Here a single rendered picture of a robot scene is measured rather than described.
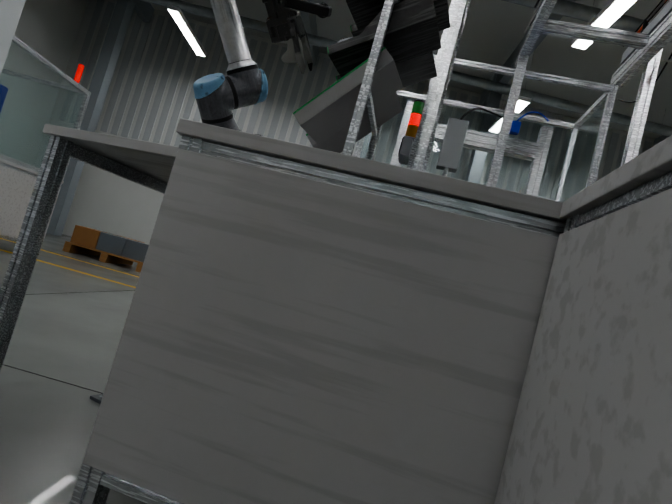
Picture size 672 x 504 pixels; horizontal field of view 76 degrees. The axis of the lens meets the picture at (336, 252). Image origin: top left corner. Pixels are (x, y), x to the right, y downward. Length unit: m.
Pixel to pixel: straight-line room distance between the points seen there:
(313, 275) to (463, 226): 0.28
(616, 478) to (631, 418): 0.05
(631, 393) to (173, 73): 11.24
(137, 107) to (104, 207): 2.42
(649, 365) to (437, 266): 0.40
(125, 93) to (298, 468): 11.11
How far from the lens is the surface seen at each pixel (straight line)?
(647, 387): 0.47
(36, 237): 1.62
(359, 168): 0.81
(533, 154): 2.81
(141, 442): 0.95
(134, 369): 0.93
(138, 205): 10.80
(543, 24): 2.50
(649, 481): 0.45
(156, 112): 11.18
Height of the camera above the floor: 0.63
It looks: 4 degrees up
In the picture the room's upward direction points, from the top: 15 degrees clockwise
